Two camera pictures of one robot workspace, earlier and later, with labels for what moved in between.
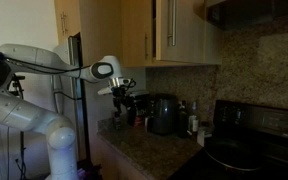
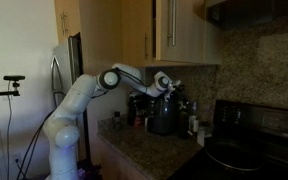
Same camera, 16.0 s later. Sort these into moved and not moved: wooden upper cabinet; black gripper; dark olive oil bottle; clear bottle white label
Moved: black gripper
Not moved: dark olive oil bottle; wooden upper cabinet; clear bottle white label
